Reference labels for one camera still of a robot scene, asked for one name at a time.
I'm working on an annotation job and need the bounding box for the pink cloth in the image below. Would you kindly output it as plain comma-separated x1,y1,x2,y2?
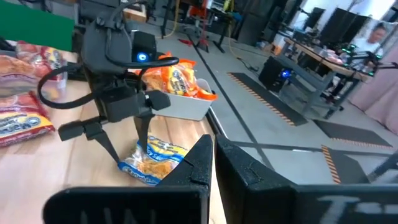
349,40,398,135

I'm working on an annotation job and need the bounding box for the dark cabinet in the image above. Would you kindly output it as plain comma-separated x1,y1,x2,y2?
238,0,280,47

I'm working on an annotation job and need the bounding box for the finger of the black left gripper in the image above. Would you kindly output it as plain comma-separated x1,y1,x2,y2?
85,121,121,163
134,113,155,153

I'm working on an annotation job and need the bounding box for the person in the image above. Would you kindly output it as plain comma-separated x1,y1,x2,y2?
351,23,389,63

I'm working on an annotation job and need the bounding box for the wooden crate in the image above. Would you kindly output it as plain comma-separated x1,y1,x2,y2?
123,2,147,24

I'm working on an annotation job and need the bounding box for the black computer with blue light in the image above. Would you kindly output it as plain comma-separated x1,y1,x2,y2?
257,55,293,93

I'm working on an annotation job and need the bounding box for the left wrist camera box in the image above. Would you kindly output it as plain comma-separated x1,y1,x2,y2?
132,30,158,63

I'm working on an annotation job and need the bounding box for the black left camera cable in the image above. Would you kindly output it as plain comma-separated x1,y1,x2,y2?
37,55,180,110

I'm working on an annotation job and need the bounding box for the black hazard-striped floor mat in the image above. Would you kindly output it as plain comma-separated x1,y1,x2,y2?
322,144,371,184
313,119,393,149
228,72,308,127

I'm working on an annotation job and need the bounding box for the blue ramen pack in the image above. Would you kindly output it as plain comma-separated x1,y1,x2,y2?
117,134,190,187

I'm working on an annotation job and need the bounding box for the white bin with handle slot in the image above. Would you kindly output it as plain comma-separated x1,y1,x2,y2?
136,77,215,122

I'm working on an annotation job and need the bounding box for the wooden workbench with grey legs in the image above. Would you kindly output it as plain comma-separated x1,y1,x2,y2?
284,37,374,121

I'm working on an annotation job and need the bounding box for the black monitor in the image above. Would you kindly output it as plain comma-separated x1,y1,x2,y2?
303,7,326,31
320,7,370,45

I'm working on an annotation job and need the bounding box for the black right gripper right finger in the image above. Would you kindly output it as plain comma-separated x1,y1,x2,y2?
215,134,398,224

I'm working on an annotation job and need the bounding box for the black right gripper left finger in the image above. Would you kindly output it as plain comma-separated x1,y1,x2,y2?
42,133,215,224

